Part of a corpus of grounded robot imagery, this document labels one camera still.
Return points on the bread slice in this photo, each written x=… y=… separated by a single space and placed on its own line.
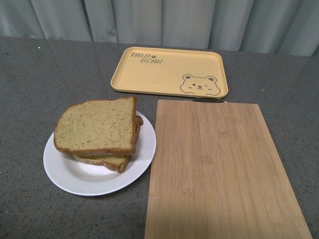
x=98 y=127
x=114 y=161

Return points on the white round plate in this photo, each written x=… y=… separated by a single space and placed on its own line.
x=90 y=180

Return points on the yellow bear tray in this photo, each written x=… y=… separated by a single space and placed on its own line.
x=173 y=72

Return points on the bamboo cutting board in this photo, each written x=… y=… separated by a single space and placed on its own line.
x=216 y=174

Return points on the grey curtain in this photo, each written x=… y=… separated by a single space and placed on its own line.
x=288 y=27

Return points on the metal cutting board handle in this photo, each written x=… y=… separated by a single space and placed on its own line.
x=212 y=100

